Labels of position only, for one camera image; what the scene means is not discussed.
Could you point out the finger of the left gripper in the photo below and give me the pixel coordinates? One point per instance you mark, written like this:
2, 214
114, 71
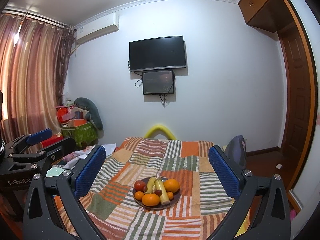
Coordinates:
32, 137
17, 156

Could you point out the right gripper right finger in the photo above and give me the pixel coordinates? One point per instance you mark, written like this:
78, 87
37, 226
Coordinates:
272, 218

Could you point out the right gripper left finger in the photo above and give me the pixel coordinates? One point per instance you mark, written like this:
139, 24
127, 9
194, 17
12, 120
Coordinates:
42, 220

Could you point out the red tomato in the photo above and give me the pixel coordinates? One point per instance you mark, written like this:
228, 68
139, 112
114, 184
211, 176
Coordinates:
139, 184

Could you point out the small mandarin orange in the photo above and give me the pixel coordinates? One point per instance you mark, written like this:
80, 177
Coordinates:
139, 195

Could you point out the large orange with sticker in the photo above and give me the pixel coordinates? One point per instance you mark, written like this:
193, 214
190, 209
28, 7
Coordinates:
150, 199

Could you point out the dark red grape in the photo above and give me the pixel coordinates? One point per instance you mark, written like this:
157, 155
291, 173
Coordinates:
158, 192
145, 188

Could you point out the green storage box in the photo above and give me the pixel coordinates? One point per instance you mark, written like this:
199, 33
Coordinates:
84, 135

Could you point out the grey neck pillow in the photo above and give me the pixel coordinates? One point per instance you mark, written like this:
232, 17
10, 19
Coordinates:
92, 114

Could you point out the patchwork striped bedspread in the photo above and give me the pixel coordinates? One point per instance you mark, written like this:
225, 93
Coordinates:
201, 207

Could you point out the dark blue bag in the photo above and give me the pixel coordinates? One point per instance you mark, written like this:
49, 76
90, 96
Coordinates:
236, 151

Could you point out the pink striped curtain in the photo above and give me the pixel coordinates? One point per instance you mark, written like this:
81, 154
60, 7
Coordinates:
34, 63

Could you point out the dark purple plate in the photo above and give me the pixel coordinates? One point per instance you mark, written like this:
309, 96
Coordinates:
159, 206

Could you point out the white air conditioner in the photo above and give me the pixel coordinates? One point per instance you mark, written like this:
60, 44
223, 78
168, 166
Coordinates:
97, 28

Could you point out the brown wooden door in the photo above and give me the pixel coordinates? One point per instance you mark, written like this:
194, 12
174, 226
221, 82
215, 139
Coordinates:
301, 95

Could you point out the wooden overhead cabinet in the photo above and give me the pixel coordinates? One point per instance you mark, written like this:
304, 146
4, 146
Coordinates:
268, 15

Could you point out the small black wall monitor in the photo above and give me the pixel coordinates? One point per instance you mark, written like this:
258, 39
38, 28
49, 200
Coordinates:
158, 82

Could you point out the black wall television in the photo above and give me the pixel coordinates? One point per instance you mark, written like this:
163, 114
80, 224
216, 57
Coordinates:
157, 53

